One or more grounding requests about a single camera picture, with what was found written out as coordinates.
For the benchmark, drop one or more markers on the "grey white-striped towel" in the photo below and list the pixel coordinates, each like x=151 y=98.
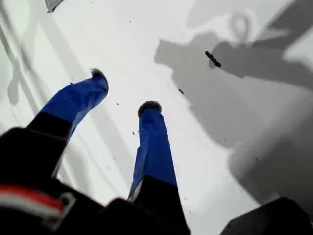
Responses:
x=53 y=5

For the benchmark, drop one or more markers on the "tiny black debris chip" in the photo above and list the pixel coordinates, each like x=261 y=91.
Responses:
x=181 y=91

